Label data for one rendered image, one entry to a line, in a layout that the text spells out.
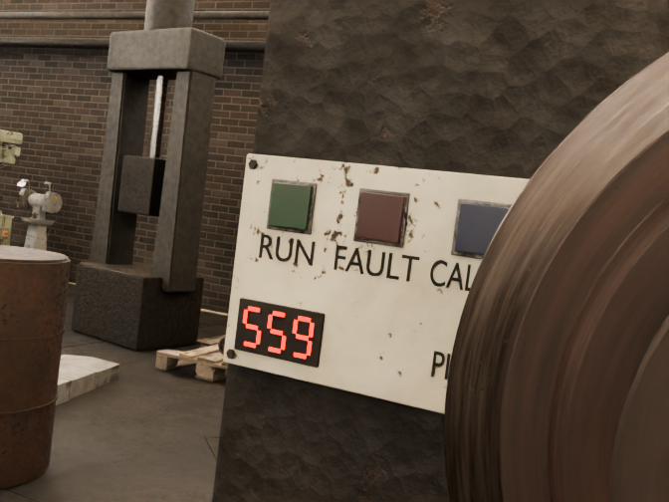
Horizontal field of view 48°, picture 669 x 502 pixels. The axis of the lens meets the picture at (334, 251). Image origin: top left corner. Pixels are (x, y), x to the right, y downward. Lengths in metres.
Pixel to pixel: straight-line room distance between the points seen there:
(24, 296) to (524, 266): 2.70
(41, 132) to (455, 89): 9.11
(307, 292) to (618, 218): 0.29
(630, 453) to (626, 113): 0.17
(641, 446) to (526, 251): 0.13
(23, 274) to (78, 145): 6.24
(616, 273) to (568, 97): 0.23
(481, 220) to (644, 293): 0.21
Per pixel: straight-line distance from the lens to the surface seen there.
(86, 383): 4.55
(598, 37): 0.58
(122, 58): 6.26
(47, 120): 9.57
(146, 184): 5.89
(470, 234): 0.55
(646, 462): 0.33
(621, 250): 0.39
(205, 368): 5.00
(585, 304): 0.39
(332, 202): 0.60
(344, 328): 0.60
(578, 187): 0.41
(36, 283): 3.04
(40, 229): 9.00
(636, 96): 0.41
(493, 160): 0.58
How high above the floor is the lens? 1.20
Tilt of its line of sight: 3 degrees down
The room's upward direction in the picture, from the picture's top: 7 degrees clockwise
